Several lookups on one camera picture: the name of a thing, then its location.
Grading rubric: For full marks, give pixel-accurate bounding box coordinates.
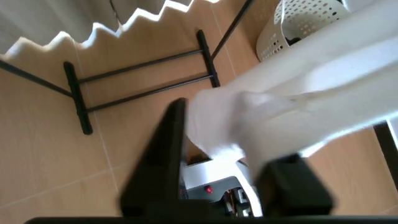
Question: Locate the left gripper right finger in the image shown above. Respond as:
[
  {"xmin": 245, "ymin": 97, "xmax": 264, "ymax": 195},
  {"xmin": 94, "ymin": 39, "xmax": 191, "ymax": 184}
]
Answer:
[{"xmin": 254, "ymin": 153, "xmax": 334, "ymax": 218}]

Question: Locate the black clothes rack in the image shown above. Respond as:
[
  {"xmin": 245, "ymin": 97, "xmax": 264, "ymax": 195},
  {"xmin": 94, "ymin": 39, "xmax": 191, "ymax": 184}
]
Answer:
[{"xmin": 0, "ymin": 0, "xmax": 254, "ymax": 136}]

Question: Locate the white printed t-shirt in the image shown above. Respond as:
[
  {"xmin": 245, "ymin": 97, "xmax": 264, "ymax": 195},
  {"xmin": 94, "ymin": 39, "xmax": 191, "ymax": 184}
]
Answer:
[{"xmin": 185, "ymin": 6, "xmax": 398, "ymax": 180}]

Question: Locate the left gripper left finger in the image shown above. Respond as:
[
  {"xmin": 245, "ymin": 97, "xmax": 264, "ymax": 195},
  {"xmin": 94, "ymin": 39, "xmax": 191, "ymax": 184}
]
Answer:
[{"xmin": 119, "ymin": 97, "xmax": 187, "ymax": 218}]

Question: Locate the beige curtain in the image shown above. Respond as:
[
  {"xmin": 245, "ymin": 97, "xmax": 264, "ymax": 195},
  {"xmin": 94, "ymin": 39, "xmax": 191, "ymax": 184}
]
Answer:
[{"xmin": 0, "ymin": 0, "xmax": 218, "ymax": 54}]

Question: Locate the white laundry basket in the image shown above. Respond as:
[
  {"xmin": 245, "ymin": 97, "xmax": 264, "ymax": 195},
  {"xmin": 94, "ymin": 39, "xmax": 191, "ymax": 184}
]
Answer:
[{"xmin": 256, "ymin": 0, "xmax": 351, "ymax": 62}]

